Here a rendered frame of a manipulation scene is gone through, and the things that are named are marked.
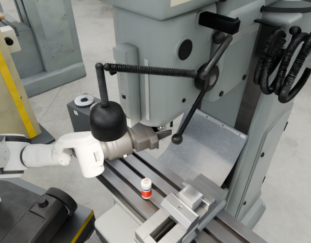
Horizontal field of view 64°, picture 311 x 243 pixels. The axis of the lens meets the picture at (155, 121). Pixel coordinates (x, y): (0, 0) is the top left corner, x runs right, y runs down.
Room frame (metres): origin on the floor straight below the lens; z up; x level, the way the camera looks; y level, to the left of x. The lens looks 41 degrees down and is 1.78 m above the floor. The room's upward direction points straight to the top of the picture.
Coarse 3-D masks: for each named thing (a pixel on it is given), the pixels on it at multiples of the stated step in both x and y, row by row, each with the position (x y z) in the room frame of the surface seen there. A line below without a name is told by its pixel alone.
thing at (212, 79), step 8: (216, 72) 0.55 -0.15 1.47; (200, 80) 0.52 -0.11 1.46; (208, 80) 0.53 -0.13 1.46; (216, 80) 0.55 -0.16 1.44; (200, 88) 0.52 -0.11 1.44; (208, 88) 0.53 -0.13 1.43; (200, 96) 0.51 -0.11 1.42; (192, 112) 0.49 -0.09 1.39; (184, 128) 0.47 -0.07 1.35; (176, 136) 0.45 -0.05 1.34; (176, 144) 0.45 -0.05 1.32
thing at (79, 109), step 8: (80, 96) 0.97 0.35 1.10; (88, 96) 0.97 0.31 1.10; (72, 104) 0.92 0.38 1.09; (80, 104) 0.91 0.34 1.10; (88, 104) 0.91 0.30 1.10; (72, 112) 0.91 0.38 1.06; (80, 112) 0.87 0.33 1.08; (88, 112) 0.86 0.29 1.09; (72, 120) 0.92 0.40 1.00; (80, 120) 0.88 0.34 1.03; (88, 120) 0.85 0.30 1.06; (80, 128) 0.89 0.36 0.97; (88, 128) 0.85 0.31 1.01
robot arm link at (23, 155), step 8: (8, 144) 0.52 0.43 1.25; (16, 144) 0.53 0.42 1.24; (24, 144) 0.54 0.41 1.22; (32, 144) 0.55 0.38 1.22; (40, 144) 0.54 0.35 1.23; (16, 152) 0.51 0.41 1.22; (24, 152) 0.51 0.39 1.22; (32, 152) 0.50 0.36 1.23; (40, 152) 0.50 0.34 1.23; (48, 152) 0.49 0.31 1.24; (16, 160) 0.49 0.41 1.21; (24, 160) 0.49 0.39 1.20; (32, 160) 0.49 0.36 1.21; (40, 160) 0.49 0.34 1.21; (48, 160) 0.48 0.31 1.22; (8, 168) 0.47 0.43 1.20; (16, 168) 0.47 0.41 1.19; (24, 168) 0.49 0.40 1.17
